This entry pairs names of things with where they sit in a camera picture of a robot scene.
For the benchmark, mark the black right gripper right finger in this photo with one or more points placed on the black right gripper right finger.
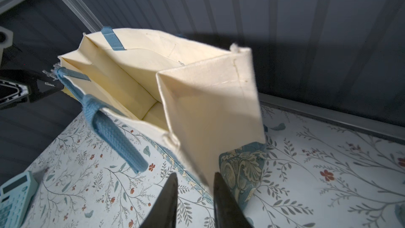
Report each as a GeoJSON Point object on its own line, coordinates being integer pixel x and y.
{"type": "Point", "coordinates": [226, 210]}

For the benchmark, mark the teal desk calculator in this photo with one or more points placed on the teal desk calculator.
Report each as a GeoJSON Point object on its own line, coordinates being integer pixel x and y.
{"type": "Point", "coordinates": [16, 195]}

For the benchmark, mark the cream canvas tote bag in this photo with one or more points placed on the cream canvas tote bag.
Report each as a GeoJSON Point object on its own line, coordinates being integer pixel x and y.
{"type": "Point", "coordinates": [197, 102]}

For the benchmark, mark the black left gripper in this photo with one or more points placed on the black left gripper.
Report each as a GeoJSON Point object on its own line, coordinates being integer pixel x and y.
{"type": "Point", "coordinates": [22, 86]}

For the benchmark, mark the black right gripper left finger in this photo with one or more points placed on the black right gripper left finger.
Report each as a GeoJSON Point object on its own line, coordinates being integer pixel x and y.
{"type": "Point", "coordinates": [164, 211]}

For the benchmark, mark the floral patterned table mat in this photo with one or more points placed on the floral patterned table mat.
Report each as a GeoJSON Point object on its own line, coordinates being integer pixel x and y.
{"type": "Point", "coordinates": [309, 175]}

